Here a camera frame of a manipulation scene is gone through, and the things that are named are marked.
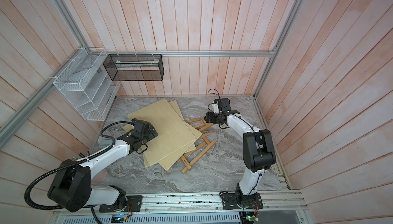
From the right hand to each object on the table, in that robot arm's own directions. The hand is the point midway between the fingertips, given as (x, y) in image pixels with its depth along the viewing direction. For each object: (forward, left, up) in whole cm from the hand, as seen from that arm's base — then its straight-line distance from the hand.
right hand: (209, 117), depth 96 cm
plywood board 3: (-7, +52, -3) cm, 53 cm away
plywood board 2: (-28, +21, -1) cm, 35 cm away
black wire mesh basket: (+30, +51, +17) cm, 62 cm away
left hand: (-13, +36, -1) cm, 38 cm away
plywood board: (-12, +22, -2) cm, 25 cm away
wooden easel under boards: (-25, +13, -8) cm, 29 cm away
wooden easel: (-1, +2, -7) cm, 7 cm away
